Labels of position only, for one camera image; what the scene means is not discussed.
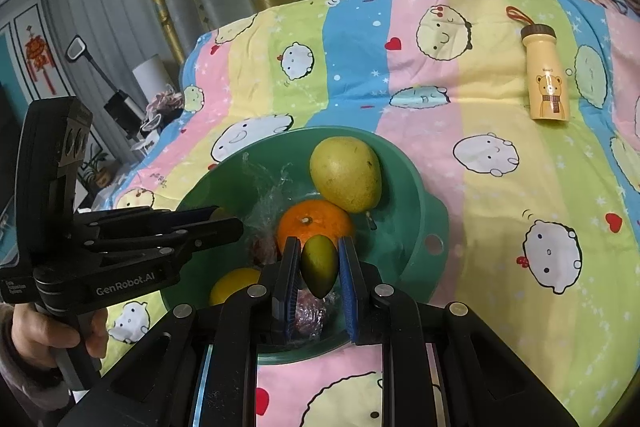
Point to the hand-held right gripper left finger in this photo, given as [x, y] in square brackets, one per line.
[290, 294]

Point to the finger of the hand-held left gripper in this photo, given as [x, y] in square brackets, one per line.
[150, 216]
[210, 232]

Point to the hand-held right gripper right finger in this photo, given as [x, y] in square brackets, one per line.
[347, 294]

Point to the plastic-wrapped red fruit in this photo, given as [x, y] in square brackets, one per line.
[310, 314]
[262, 249]

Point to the small green mango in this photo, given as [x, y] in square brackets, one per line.
[320, 267]

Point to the orange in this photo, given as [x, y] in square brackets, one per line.
[315, 227]

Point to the green plastic basin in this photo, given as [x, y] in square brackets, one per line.
[400, 227]

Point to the large yellow-green pear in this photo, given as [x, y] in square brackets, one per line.
[345, 174]

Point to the person's left hand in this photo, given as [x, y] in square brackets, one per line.
[50, 332]

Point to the yellow lemon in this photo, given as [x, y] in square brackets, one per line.
[232, 289]

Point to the white desk fan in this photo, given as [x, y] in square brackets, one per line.
[149, 129]

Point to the black floor stand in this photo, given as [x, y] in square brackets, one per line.
[120, 104]

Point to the pink knit cloth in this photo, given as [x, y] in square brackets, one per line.
[167, 100]

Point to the white lampshade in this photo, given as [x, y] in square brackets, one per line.
[150, 77]

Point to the striped cartoon printed blanket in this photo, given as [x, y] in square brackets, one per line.
[500, 207]

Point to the yellow bear print bottle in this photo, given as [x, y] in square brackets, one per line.
[542, 62]

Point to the red knot wall ornament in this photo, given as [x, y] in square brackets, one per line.
[39, 54]

